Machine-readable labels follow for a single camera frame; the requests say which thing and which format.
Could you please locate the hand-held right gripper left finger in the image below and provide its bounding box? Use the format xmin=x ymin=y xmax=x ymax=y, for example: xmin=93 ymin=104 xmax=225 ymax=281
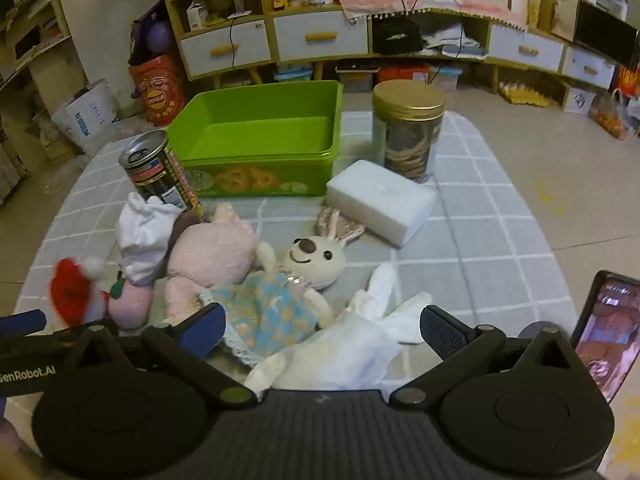
xmin=70 ymin=304 xmax=258 ymax=407

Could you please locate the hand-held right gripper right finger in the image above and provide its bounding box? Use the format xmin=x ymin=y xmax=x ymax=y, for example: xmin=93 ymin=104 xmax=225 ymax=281
xmin=387 ymin=304 xmax=581 ymax=408

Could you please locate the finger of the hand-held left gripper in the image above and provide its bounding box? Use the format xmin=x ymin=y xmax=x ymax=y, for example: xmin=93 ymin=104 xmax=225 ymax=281
xmin=0 ymin=309 xmax=48 ymax=338

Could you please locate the red white santa plush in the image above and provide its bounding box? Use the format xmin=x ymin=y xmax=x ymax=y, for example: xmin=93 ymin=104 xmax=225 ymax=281
xmin=48 ymin=256 xmax=154 ymax=332

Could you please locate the pink plush rabbit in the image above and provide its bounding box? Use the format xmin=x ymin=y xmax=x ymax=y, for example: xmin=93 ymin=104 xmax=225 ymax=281
xmin=161 ymin=202 xmax=259 ymax=327

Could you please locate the white plush toy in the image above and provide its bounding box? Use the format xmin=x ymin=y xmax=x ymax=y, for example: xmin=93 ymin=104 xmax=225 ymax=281
xmin=244 ymin=262 xmax=434 ymax=392

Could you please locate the cream rabbit plush blue dress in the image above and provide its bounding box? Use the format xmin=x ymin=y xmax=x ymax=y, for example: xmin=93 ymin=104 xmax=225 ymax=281
xmin=199 ymin=207 xmax=367 ymax=367

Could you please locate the printed tin can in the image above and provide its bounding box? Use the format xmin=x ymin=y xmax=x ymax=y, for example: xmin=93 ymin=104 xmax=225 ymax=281
xmin=118 ymin=129 xmax=209 ymax=224

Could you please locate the green plastic box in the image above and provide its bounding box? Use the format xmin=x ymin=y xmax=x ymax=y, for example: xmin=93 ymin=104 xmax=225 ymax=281
xmin=165 ymin=80 xmax=346 ymax=199

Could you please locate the grey checked tablecloth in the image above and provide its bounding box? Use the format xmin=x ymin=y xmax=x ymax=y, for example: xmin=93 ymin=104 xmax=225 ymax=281
xmin=12 ymin=109 xmax=581 ymax=392

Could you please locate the white foam block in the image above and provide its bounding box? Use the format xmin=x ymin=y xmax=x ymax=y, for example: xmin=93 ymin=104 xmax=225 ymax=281
xmin=326 ymin=159 xmax=437 ymax=249

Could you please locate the smartphone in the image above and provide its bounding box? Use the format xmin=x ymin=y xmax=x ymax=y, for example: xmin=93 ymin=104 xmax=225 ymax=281
xmin=570 ymin=270 xmax=640 ymax=404

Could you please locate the clear jar gold lid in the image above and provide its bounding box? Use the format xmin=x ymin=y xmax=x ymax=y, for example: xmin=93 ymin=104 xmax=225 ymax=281
xmin=371 ymin=80 xmax=446 ymax=184

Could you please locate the white printed sack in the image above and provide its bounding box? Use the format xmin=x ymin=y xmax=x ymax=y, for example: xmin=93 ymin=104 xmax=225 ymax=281
xmin=52 ymin=79 xmax=121 ymax=152

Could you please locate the red printed bag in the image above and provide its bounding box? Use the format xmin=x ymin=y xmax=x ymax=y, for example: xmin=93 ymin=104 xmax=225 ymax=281
xmin=128 ymin=55 xmax=189 ymax=129

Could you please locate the row of yellow bottles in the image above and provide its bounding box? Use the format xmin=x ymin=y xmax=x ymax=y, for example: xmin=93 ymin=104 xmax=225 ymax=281
xmin=499 ymin=77 xmax=559 ymax=109

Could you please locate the red box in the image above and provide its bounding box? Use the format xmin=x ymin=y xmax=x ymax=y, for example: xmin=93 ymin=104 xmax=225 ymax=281
xmin=377 ymin=64 xmax=431 ymax=87

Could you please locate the blue lid storage box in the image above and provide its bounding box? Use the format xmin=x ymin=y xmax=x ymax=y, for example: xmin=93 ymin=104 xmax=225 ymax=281
xmin=273 ymin=67 xmax=316 ymax=84

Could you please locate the white cardboard box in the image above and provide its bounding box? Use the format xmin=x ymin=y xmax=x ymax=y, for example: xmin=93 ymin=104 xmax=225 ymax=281
xmin=562 ymin=85 xmax=599 ymax=114

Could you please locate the bag of oranges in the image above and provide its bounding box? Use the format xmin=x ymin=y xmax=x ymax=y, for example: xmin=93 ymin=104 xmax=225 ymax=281
xmin=592 ymin=90 xmax=634 ymax=141

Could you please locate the purple ball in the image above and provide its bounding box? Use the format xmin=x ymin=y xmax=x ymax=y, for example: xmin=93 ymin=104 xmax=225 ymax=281
xmin=149 ymin=22 xmax=174 ymax=54

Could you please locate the black bag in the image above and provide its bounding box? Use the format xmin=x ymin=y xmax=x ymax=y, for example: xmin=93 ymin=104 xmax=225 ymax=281
xmin=372 ymin=20 xmax=425 ymax=56

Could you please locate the tall wooden shelf cabinet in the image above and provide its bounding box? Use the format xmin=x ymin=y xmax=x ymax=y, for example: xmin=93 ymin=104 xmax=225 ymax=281
xmin=159 ymin=0 xmax=376 ymax=83

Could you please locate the long wooden tv cabinet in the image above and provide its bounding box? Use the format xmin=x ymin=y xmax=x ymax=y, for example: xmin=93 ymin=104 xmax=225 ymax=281
xmin=369 ymin=4 xmax=622 ymax=92

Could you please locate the pink fringed cloth runner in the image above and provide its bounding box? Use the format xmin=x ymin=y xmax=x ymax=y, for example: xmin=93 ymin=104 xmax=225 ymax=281
xmin=332 ymin=0 xmax=529 ymax=32

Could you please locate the black microwave oven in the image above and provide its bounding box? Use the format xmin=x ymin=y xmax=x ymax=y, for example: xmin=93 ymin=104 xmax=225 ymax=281
xmin=572 ymin=0 xmax=640 ymax=69

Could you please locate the cream appliance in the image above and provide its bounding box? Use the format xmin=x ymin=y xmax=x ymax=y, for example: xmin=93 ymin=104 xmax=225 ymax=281
xmin=549 ymin=0 xmax=629 ymax=44

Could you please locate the wooden wall shelf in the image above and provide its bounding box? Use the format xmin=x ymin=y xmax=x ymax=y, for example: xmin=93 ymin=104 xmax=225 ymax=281
xmin=0 ymin=0 xmax=89 ymax=207

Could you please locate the white drawer wooden handle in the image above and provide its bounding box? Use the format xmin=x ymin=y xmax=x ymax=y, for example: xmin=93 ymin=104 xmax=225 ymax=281
xmin=178 ymin=20 xmax=274 ymax=79
xmin=562 ymin=45 xmax=617 ymax=91
xmin=487 ymin=25 xmax=566 ymax=74
xmin=272 ymin=10 xmax=370 ymax=64

